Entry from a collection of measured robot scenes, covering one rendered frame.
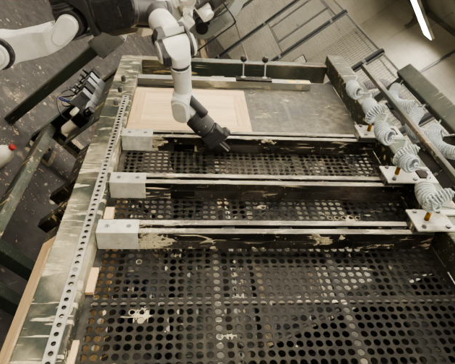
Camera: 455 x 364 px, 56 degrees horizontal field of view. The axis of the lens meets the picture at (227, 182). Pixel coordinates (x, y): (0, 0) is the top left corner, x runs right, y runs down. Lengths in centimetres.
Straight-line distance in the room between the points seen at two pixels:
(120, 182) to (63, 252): 34
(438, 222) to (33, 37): 174
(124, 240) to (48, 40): 103
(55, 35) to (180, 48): 69
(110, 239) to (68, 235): 13
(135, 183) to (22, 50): 89
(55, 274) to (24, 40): 115
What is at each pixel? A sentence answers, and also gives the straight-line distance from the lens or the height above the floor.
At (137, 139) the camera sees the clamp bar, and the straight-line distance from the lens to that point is 179.
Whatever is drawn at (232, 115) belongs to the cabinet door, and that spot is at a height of 127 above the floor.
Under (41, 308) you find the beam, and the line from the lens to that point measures 122.
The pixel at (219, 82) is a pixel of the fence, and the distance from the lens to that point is 238.
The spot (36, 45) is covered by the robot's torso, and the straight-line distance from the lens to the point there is 210.
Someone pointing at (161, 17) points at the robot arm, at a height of 136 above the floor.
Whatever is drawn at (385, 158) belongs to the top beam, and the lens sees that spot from 190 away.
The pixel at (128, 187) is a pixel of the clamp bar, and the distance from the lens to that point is 154.
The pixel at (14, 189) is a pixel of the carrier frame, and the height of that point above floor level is 18.
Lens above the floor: 172
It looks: 18 degrees down
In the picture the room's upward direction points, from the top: 59 degrees clockwise
